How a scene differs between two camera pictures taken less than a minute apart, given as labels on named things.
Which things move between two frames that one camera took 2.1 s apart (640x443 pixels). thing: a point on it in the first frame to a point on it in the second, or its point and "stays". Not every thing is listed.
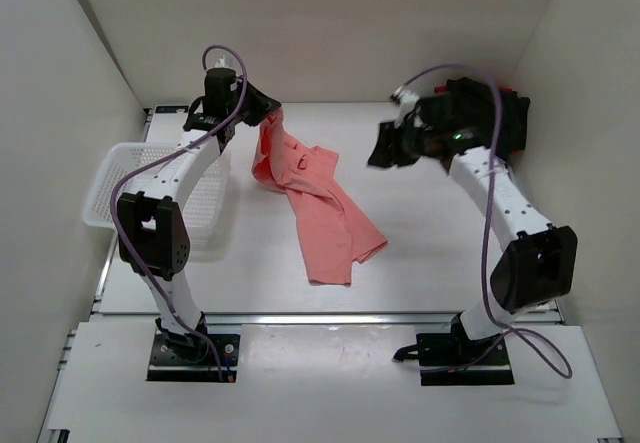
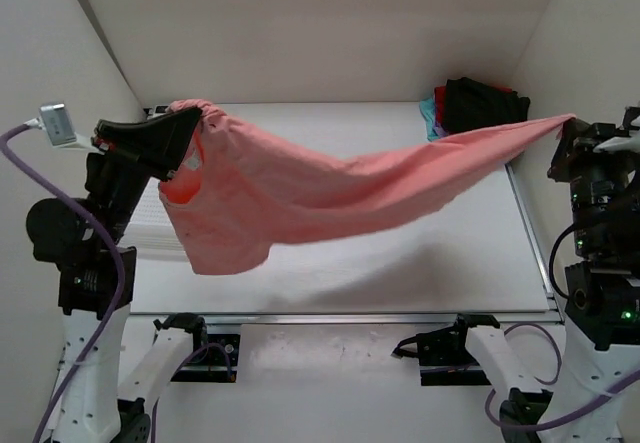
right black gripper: x=385 y=153 to x=578 y=138
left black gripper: x=266 y=105 to x=167 y=132
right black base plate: x=448 y=359 stays
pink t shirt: x=334 y=229 to x=244 y=193
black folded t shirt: x=469 y=104 stays
